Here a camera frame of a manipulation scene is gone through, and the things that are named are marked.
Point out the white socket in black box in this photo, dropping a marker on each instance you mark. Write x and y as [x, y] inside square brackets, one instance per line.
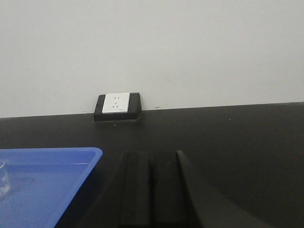
[118, 107]

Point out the clear glass beaker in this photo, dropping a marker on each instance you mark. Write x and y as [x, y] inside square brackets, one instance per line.
[4, 180]

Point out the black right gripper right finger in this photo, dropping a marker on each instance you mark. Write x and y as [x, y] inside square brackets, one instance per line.
[233, 190]

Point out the blue plastic tray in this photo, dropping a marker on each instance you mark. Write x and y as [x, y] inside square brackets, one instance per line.
[43, 182]

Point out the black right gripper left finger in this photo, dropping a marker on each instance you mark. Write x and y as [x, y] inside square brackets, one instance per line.
[126, 200]

